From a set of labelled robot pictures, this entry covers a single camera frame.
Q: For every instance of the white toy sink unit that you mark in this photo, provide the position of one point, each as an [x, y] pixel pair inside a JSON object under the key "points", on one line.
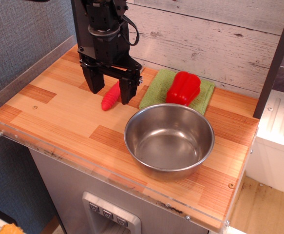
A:
{"points": [[266, 160]]}

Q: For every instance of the clear acrylic table guard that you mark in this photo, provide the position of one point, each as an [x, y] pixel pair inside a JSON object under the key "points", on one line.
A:
{"points": [[97, 147]]}

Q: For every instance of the orange object bottom left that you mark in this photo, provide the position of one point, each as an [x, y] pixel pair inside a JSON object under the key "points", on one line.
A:
{"points": [[11, 229]]}

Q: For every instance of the silver dispenser panel with buttons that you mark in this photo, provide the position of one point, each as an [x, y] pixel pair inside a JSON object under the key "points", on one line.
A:
{"points": [[107, 218]]}

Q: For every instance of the red toy bell pepper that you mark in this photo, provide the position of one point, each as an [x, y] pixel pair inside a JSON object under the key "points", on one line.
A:
{"points": [[184, 89]]}

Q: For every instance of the green folded cloth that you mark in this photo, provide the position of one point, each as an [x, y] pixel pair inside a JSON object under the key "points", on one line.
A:
{"points": [[157, 91]]}

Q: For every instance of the dark vertical post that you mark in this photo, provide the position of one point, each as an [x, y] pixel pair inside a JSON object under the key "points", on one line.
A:
{"points": [[270, 78]]}

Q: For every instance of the red ridged toy vegetable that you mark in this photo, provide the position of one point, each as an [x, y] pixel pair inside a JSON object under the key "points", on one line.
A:
{"points": [[111, 97]]}

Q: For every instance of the steel pan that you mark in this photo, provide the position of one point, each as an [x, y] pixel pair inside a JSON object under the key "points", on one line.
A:
{"points": [[169, 141]]}

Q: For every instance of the grey toy fridge cabinet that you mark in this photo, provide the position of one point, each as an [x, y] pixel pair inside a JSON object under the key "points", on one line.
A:
{"points": [[66, 184]]}

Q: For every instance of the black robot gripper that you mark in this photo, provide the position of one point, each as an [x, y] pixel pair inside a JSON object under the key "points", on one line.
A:
{"points": [[106, 52]]}

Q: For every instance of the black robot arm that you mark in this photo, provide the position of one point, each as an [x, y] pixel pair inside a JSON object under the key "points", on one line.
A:
{"points": [[99, 14]]}

